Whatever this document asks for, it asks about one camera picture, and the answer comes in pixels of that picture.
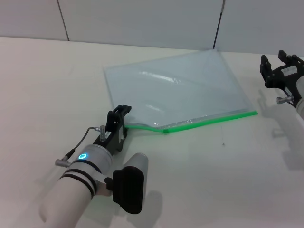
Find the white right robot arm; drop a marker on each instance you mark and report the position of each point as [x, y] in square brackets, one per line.
[301, 99]

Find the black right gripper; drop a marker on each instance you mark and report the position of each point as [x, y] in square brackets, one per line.
[282, 78]

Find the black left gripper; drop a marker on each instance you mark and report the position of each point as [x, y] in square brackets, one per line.
[112, 135]

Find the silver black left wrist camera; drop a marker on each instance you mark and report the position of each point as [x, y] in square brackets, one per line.
[129, 185]

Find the transparent document bag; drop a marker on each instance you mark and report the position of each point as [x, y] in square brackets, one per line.
[178, 90]

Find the green zipper slider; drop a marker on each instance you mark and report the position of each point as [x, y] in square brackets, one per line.
[166, 130]

